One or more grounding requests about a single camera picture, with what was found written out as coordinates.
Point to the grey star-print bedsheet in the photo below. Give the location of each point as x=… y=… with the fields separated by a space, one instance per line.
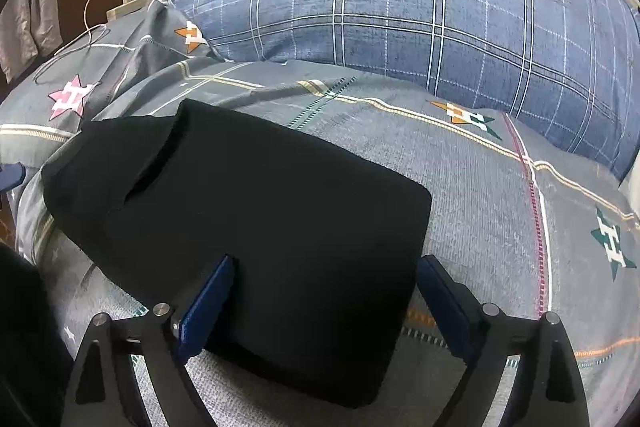
x=475 y=207

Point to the blue plaid pillow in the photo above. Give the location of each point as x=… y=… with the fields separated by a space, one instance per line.
x=400 y=7

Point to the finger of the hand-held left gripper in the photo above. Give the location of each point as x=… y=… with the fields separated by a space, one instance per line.
x=11 y=177

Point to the dark cloth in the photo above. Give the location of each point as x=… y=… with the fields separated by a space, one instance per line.
x=27 y=347

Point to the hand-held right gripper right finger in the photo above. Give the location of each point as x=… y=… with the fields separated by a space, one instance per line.
x=445 y=307

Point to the beige power strip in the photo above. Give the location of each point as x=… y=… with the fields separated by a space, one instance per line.
x=125 y=11

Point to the black pants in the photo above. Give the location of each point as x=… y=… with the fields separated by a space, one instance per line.
x=275 y=207

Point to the grey hanging cloth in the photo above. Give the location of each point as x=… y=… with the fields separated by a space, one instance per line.
x=30 y=17

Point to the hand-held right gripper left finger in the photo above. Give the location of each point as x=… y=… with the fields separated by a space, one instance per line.
x=207 y=307

